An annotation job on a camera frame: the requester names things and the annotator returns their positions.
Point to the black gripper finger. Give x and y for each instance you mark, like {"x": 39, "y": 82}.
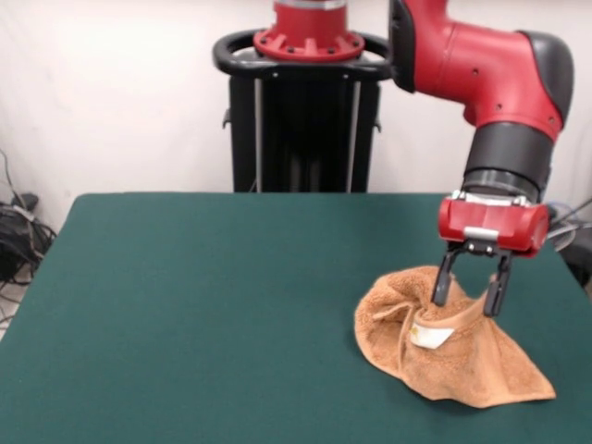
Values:
{"x": 495, "y": 298}
{"x": 441, "y": 289}

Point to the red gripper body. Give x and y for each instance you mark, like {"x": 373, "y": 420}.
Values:
{"x": 499, "y": 224}

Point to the tan terry towel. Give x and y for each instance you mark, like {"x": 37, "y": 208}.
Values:
{"x": 462, "y": 370}

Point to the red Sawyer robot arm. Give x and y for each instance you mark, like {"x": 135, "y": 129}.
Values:
{"x": 485, "y": 69}

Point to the dark green table cloth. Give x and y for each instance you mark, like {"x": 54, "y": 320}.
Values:
{"x": 185, "y": 300}

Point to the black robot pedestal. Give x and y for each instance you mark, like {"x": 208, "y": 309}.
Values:
{"x": 305, "y": 129}

